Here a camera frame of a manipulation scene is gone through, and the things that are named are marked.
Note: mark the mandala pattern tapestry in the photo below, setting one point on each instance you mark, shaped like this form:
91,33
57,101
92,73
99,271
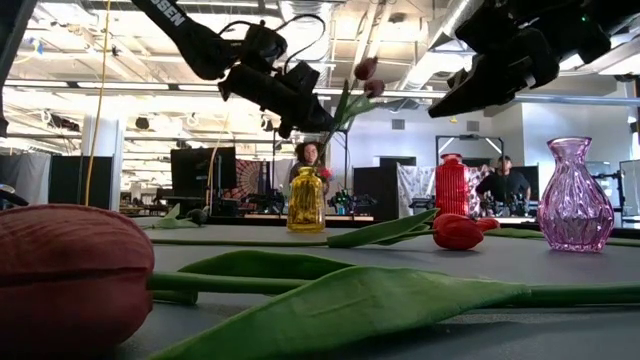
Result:
250,175

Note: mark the large smooth ventilation duct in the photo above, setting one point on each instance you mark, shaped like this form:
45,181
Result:
425,65

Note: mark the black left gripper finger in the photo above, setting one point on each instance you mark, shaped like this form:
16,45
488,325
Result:
317,126
320,111

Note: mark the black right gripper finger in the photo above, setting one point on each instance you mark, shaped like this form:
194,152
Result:
457,77
490,80

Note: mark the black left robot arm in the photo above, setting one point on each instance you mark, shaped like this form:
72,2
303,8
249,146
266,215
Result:
190,35

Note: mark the black partition panel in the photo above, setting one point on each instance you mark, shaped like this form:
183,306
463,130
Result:
70,182

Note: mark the purple glass vase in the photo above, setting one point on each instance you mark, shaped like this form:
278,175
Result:
575,210

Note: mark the black cabinet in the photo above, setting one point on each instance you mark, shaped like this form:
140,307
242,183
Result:
380,190

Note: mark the silver ribbed ventilation duct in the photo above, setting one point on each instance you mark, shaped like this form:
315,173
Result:
305,35

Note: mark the grey curtain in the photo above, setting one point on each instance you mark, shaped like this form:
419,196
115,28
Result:
25,175

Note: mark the red glass vase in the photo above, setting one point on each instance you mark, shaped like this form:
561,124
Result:
451,185

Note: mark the person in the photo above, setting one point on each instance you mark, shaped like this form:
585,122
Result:
307,155
502,187

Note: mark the black rack frame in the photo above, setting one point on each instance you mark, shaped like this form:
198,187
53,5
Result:
470,136

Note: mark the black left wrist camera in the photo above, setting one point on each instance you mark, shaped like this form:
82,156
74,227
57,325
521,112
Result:
262,47

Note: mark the grey screen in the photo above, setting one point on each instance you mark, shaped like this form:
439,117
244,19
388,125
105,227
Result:
631,185

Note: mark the dark red artificial tulip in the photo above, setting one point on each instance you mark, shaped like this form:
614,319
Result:
366,67
65,275
374,87

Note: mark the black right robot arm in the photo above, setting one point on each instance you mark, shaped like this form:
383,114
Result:
620,10

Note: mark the background robot with green lights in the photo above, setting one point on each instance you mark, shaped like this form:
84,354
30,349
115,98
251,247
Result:
345,200

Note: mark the black artificial tulip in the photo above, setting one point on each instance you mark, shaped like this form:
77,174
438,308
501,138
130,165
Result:
198,216

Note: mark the grey table mat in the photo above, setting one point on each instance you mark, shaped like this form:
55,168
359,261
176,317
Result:
500,270

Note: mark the white patterned cloth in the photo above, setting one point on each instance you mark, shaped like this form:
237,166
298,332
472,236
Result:
415,182

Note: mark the yellow glass vase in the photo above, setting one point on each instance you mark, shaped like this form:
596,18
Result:
306,205

